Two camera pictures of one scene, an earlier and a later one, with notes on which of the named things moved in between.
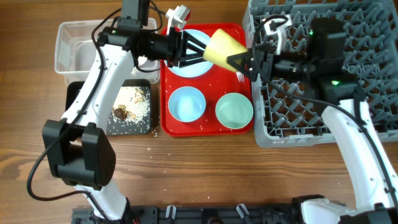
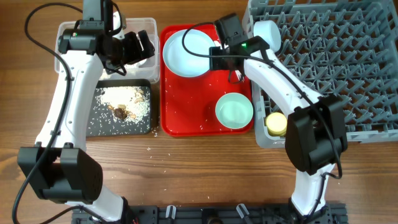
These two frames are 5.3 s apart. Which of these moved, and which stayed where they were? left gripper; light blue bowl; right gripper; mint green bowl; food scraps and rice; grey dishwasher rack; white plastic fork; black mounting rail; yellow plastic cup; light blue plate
Moved: right gripper; light blue bowl; yellow plastic cup; left gripper
Stayed: food scraps and rice; light blue plate; black mounting rail; white plastic fork; mint green bowl; grey dishwasher rack
